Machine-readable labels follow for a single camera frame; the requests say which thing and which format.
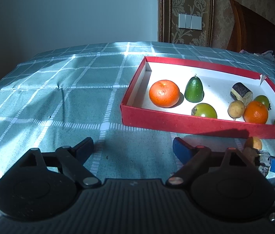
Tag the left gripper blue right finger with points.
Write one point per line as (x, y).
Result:
(194, 163)

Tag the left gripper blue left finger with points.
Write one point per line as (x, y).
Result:
(72, 160)

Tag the tan longan back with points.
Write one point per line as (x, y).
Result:
(254, 143)

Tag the tan longan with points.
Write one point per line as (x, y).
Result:
(254, 143)
(236, 109)

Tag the light green tomato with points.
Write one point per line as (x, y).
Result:
(204, 110)

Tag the orange tangerine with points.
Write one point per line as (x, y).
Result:
(256, 113)
(164, 93)

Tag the green pointed cucumber end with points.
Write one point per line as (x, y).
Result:
(194, 90)

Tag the tan longan front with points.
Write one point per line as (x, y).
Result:
(236, 109)

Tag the dark green tomato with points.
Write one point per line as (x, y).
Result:
(264, 100)

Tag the teal plaid tablecloth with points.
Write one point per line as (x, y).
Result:
(62, 96)

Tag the red shallow cardboard tray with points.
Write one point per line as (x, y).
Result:
(138, 111)

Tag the colourful bedding pile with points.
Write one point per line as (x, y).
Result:
(267, 55)

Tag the white wall switch panel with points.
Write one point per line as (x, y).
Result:
(189, 22)

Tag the ornate wallpaper panel frame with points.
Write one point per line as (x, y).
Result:
(168, 17)

